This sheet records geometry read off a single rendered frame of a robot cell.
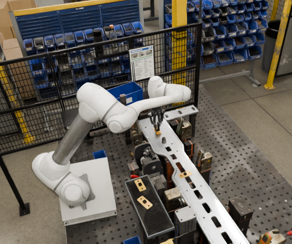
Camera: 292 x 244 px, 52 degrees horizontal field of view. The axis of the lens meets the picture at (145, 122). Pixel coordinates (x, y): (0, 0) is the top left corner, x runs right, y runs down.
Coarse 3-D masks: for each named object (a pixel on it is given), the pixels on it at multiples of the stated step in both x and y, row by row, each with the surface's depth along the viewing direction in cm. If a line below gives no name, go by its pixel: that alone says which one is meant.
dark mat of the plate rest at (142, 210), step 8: (128, 184) 167; (144, 184) 166; (136, 192) 162; (144, 192) 162; (152, 192) 162; (136, 200) 158; (152, 200) 157; (144, 208) 154; (152, 208) 153; (160, 208) 153; (144, 216) 150; (152, 216) 150; (160, 216) 149; (144, 224) 146; (152, 224) 146; (160, 224) 146; (168, 224) 146; (152, 232) 143
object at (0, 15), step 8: (0, 0) 531; (8, 0) 535; (16, 0) 526; (24, 0) 528; (32, 0) 547; (0, 8) 493; (8, 8) 525; (16, 8) 533; (24, 8) 536; (0, 16) 498; (8, 16) 515; (0, 24) 505; (8, 24) 508; (8, 32) 516
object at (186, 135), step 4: (184, 124) 225; (188, 124) 224; (184, 128) 223; (188, 128) 224; (184, 132) 225; (188, 132) 227; (180, 136) 228; (184, 136) 228; (188, 136) 229; (184, 140) 231; (188, 140) 234
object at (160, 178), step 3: (162, 174) 182; (156, 177) 181; (159, 177) 181; (162, 177) 180; (153, 180) 179; (156, 180) 179; (159, 180) 179; (162, 180) 179; (165, 180) 178; (153, 183) 177; (165, 183) 179; (165, 186) 180; (165, 189) 182; (165, 207) 192
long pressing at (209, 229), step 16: (144, 128) 231; (160, 128) 230; (160, 144) 215; (176, 144) 214; (176, 160) 202; (176, 176) 191; (192, 176) 190; (192, 192) 180; (208, 192) 179; (224, 208) 170; (208, 224) 162; (224, 224) 162; (208, 240) 155; (224, 240) 154; (240, 240) 154
